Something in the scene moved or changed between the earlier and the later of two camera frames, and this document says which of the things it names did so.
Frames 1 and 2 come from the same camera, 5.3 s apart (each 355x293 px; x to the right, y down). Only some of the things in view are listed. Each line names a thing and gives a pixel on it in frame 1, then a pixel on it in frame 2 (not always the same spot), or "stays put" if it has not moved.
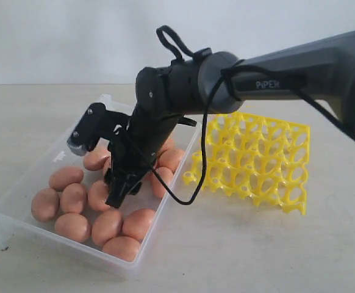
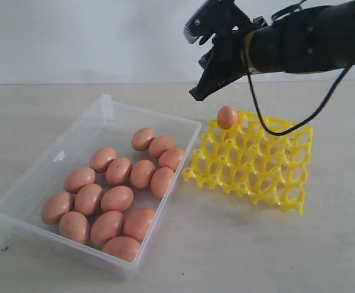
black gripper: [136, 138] → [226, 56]
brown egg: [136, 223] stays put
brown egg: [105, 224] stays put
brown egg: [166, 174] stays put
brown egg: [73, 226] stays put
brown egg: [171, 159] stays put
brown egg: [73, 198] → [88, 198]
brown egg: [64, 176] → [78, 177]
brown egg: [123, 248] stays put
